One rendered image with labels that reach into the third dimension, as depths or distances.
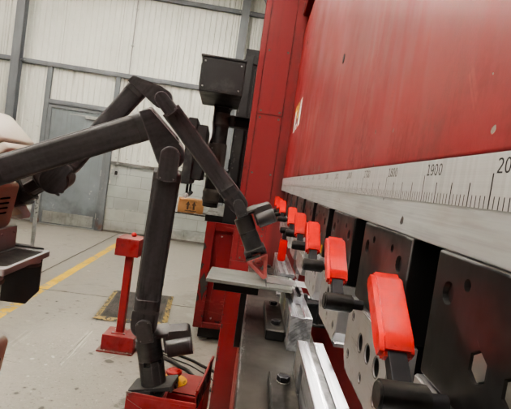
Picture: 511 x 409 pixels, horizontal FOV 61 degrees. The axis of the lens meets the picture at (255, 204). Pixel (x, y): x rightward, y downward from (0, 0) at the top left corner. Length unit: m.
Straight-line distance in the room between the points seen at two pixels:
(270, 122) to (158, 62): 6.39
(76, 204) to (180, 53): 3.33
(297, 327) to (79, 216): 7.61
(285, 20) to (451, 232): 2.13
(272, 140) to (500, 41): 1.99
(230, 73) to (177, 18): 6.29
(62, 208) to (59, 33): 3.12
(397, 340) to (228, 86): 2.23
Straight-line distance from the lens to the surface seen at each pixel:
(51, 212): 8.80
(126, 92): 1.32
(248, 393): 0.98
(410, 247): 0.37
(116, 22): 8.89
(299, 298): 1.32
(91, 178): 8.54
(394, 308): 0.31
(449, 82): 0.36
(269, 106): 2.28
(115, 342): 3.30
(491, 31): 0.33
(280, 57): 2.33
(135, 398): 1.09
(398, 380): 0.29
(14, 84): 8.96
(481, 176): 0.29
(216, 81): 2.46
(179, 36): 8.62
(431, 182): 0.36
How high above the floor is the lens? 1.31
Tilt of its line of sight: 3 degrees down
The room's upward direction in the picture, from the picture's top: 8 degrees clockwise
